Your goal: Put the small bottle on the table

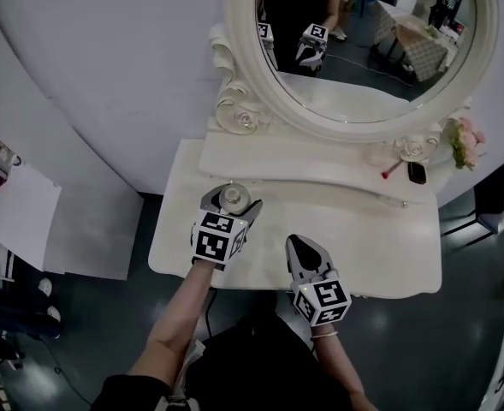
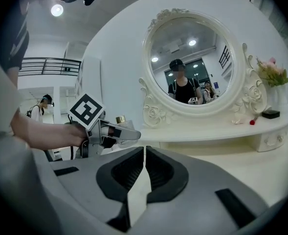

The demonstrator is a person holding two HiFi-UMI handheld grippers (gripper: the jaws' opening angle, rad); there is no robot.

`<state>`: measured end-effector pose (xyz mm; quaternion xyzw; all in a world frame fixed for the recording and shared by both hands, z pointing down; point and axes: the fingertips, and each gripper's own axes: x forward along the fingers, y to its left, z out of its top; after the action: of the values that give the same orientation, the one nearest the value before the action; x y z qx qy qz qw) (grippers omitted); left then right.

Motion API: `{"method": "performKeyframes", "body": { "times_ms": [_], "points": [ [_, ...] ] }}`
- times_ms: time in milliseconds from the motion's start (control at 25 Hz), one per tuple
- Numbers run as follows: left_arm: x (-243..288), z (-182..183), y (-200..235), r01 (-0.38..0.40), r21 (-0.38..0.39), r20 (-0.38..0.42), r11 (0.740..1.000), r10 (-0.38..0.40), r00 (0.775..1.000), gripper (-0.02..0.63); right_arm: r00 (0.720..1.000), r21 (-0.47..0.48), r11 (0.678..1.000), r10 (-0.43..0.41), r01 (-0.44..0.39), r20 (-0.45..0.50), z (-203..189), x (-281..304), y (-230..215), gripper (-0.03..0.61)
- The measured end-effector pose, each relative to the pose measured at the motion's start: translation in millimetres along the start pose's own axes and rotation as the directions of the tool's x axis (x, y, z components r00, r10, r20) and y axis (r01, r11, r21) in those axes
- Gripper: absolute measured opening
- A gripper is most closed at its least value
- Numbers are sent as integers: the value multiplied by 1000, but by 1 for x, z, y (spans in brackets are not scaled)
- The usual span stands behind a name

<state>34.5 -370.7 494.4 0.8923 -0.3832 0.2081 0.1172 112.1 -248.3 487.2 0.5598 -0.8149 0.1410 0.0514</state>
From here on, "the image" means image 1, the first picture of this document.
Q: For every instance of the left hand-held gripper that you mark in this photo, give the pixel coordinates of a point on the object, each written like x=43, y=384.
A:
x=212, y=246

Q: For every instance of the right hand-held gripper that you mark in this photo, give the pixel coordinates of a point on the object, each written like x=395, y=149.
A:
x=323, y=299

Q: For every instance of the person's right forearm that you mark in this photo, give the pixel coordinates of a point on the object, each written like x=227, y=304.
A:
x=341, y=362

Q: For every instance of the person's left forearm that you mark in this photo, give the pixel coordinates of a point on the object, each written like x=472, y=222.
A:
x=179, y=319

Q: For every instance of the white dressing table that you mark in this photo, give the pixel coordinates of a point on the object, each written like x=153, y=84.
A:
x=363, y=246

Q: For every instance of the red tipped stick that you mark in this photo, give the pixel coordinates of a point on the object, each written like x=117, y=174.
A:
x=389, y=170

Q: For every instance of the person's black clothing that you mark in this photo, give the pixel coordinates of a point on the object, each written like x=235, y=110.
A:
x=260, y=371

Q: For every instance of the oval white framed mirror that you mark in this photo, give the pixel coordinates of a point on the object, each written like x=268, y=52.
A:
x=251, y=79

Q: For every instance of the small black case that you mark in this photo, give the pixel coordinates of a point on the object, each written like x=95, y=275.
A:
x=416, y=172

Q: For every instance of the black chair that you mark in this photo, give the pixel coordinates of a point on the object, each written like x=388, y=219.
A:
x=489, y=212

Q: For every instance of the pink flower bouquet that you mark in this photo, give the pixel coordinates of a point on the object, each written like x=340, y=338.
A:
x=465, y=144

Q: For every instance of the white flat panel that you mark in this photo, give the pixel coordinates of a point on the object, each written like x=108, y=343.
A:
x=18, y=216

